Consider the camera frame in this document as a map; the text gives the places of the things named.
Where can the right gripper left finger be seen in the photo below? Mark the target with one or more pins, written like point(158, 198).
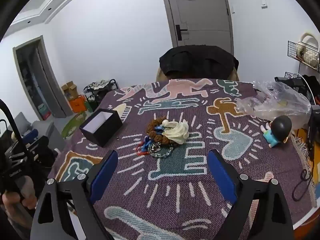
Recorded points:
point(52, 219)

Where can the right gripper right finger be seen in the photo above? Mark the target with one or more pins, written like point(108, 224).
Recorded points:
point(272, 218)

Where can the black jewelry box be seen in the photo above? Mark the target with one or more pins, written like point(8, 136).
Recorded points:
point(101, 126)

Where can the person's left hand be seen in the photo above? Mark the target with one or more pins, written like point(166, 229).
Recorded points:
point(17, 208)

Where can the grey sofa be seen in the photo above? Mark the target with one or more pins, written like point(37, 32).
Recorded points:
point(44, 128)

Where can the green leaf floor mat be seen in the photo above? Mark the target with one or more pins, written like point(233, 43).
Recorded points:
point(73, 124)

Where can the purple patterned woven tablecloth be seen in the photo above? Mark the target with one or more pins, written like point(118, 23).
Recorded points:
point(176, 197)

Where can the orange box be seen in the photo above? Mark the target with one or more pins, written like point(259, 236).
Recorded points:
point(78, 105)

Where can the cardboard box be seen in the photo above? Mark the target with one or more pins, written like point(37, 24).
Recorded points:
point(70, 90)

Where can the black-haired boy figurine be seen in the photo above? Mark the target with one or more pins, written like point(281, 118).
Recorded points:
point(277, 131)

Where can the black shoe rack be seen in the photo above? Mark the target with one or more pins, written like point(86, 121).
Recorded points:
point(96, 91)

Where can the clear plastic bag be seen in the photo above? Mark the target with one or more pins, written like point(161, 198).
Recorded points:
point(274, 99)

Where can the tan chair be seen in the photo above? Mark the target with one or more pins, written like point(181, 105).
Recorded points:
point(160, 76)

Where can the black jacket on chair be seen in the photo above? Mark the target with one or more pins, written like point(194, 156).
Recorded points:
point(198, 61)

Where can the grey door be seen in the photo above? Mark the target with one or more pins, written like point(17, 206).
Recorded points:
point(208, 22)

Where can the black wire wall basket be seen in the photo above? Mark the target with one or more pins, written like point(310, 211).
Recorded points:
point(304, 53)

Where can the black door handle lock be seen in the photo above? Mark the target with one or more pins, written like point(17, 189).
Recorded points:
point(179, 32)

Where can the white light switch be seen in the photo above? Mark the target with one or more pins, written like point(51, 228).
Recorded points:
point(263, 4)

